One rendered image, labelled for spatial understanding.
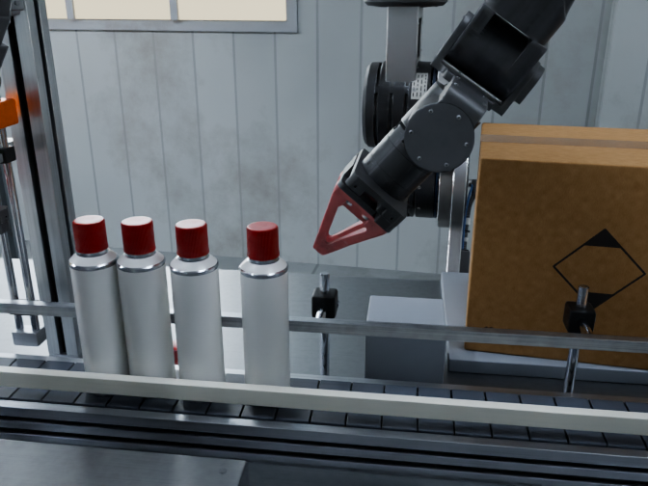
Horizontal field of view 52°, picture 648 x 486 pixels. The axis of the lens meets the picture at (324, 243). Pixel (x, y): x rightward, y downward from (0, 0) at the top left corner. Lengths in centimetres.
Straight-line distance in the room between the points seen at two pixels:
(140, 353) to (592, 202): 56
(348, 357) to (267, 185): 244
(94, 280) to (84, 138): 295
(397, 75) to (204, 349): 55
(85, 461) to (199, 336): 16
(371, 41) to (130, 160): 137
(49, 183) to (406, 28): 56
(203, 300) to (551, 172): 44
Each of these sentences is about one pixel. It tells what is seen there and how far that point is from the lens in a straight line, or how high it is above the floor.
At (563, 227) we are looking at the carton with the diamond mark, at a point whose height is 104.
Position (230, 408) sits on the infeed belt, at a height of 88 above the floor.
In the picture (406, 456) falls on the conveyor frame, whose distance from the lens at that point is 74.
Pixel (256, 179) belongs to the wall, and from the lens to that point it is 334.
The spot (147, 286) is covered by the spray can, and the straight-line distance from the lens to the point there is 73.
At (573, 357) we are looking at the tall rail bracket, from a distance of 85.
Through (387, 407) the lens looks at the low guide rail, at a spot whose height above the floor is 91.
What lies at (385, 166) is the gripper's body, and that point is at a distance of 63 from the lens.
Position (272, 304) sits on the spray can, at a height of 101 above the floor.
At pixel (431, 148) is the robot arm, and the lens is 55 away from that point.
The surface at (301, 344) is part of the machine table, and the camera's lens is 98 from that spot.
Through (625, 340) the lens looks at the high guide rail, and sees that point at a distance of 79.
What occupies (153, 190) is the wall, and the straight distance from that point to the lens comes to 357.
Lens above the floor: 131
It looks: 21 degrees down
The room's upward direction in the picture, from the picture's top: straight up
